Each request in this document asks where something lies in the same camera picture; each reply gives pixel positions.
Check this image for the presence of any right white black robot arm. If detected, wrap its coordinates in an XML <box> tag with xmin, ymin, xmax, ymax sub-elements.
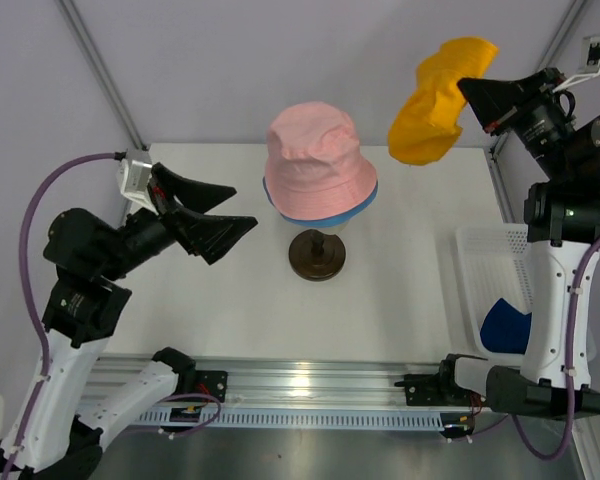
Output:
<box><xmin>400</xmin><ymin>68</ymin><xmax>600</xmax><ymax>420</ymax></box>

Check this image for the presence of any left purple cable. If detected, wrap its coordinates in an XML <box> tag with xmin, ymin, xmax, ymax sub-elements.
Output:
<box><xmin>0</xmin><ymin>152</ymin><xmax>222</xmax><ymax>480</ymax></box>

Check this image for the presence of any white plastic basket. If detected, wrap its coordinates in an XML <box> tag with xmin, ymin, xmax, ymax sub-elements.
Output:
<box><xmin>455</xmin><ymin>223</ymin><xmax>535</xmax><ymax>368</ymax></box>

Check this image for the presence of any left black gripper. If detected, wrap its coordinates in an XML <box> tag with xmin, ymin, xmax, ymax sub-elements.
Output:
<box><xmin>101</xmin><ymin>161</ymin><xmax>259</xmax><ymax>278</ymax></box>

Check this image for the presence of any yellow hat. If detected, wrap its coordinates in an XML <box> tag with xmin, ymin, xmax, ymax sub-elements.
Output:
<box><xmin>387</xmin><ymin>37</ymin><xmax>499</xmax><ymax>166</ymax></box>

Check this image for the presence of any dark blue hat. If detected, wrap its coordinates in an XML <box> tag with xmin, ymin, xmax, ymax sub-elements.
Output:
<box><xmin>480</xmin><ymin>298</ymin><xmax>532</xmax><ymax>355</ymax></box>

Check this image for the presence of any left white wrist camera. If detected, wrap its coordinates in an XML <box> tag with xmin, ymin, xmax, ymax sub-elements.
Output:
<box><xmin>116</xmin><ymin>150</ymin><xmax>156</xmax><ymax>213</ymax></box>

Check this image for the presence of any left aluminium corner post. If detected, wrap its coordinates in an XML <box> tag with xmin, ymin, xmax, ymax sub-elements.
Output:
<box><xmin>54</xmin><ymin>0</ymin><xmax>147</xmax><ymax>150</ymax></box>

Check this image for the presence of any blue bucket hat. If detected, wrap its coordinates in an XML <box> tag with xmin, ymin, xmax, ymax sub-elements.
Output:
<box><xmin>263</xmin><ymin>177</ymin><xmax>379</xmax><ymax>226</ymax></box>

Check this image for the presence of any right aluminium corner post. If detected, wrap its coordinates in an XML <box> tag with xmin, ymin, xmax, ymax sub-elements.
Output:
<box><xmin>488</xmin><ymin>0</ymin><xmax>594</xmax><ymax>156</ymax></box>

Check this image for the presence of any white slotted cable duct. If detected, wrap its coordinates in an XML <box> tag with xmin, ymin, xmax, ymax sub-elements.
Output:
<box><xmin>132</xmin><ymin>407</ymin><xmax>469</xmax><ymax>432</ymax></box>

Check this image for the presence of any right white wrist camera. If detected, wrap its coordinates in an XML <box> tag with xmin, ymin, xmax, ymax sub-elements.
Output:
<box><xmin>552</xmin><ymin>34</ymin><xmax>600</xmax><ymax>93</ymax></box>

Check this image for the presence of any cream mannequin head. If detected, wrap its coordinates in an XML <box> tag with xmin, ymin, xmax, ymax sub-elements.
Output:
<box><xmin>288</xmin><ymin>221</ymin><xmax>348</xmax><ymax>282</ymax></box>

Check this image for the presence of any pink bucket hat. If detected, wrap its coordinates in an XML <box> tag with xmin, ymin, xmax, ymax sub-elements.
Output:
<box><xmin>263</xmin><ymin>101</ymin><xmax>379</xmax><ymax>221</ymax></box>

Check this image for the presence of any aluminium corner post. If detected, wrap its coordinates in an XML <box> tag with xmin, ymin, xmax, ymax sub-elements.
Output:
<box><xmin>54</xmin><ymin>0</ymin><xmax>147</xmax><ymax>150</ymax></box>
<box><xmin>488</xmin><ymin>0</ymin><xmax>594</xmax><ymax>156</ymax></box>

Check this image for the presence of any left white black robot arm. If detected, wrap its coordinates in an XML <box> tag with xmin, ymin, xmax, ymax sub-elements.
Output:
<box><xmin>0</xmin><ymin>155</ymin><xmax>256</xmax><ymax>479</ymax></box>

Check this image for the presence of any aluminium mounting rail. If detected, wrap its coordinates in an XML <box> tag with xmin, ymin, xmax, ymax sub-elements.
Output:
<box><xmin>44</xmin><ymin>353</ymin><xmax>592</xmax><ymax>412</ymax></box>

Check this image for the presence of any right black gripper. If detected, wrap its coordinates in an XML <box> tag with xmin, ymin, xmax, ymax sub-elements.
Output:
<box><xmin>460</xmin><ymin>68</ymin><xmax>577</xmax><ymax>183</ymax></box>

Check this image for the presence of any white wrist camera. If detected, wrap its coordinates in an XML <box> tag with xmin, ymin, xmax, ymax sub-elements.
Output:
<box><xmin>552</xmin><ymin>34</ymin><xmax>600</xmax><ymax>93</ymax></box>
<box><xmin>116</xmin><ymin>150</ymin><xmax>156</xmax><ymax>213</ymax></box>

